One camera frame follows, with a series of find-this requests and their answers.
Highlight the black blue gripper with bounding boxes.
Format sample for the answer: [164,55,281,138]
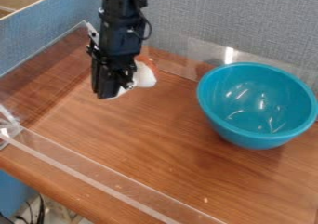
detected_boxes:
[89,0,150,99]

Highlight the white brown toy mushroom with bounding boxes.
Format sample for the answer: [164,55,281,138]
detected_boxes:
[105,54,160,100]

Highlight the blue plastic bowl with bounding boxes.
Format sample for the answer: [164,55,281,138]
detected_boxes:
[197,62,318,150]

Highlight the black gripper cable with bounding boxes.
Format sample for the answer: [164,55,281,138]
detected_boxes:
[129,10,153,41]

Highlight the clear acrylic barrier frame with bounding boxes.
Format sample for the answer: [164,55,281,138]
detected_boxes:
[0,26,318,224]

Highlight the black cables under table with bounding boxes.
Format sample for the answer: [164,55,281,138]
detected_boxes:
[0,193,47,224]

